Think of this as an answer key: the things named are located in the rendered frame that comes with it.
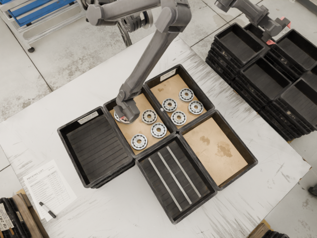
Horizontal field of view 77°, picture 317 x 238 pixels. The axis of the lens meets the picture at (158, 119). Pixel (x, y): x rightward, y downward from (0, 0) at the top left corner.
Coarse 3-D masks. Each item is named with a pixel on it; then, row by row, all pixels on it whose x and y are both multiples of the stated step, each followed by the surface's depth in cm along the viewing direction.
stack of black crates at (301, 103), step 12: (300, 84) 178; (288, 96) 180; (300, 96) 180; (312, 96) 176; (264, 108) 194; (276, 108) 181; (288, 108) 170; (300, 108) 176; (312, 108) 176; (276, 120) 190; (288, 120) 178; (300, 120) 167; (312, 120) 172; (288, 132) 186; (300, 132) 175
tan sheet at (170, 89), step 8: (168, 80) 142; (176, 80) 143; (152, 88) 140; (160, 88) 140; (168, 88) 140; (176, 88) 140; (160, 96) 138; (168, 96) 138; (176, 96) 138; (184, 104) 136; (184, 112) 134
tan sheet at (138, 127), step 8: (144, 96) 137; (136, 104) 135; (144, 104) 135; (112, 112) 132; (136, 120) 131; (160, 120) 131; (120, 128) 128; (128, 128) 129; (136, 128) 129; (144, 128) 129; (128, 136) 127; (152, 136) 127; (152, 144) 125; (136, 152) 123
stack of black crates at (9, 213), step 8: (0, 200) 160; (8, 200) 167; (8, 208) 160; (16, 208) 170; (8, 216) 155; (16, 216) 164; (16, 224) 156; (24, 224) 166; (8, 232) 145; (16, 232) 152; (24, 232) 160
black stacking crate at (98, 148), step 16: (64, 128) 119; (80, 128) 128; (96, 128) 128; (112, 128) 128; (80, 144) 124; (96, 144) 124; (112, 144) 125; (80, 160) 121; (96, 160) 121; (112, 160) 121; (96, 176) 118
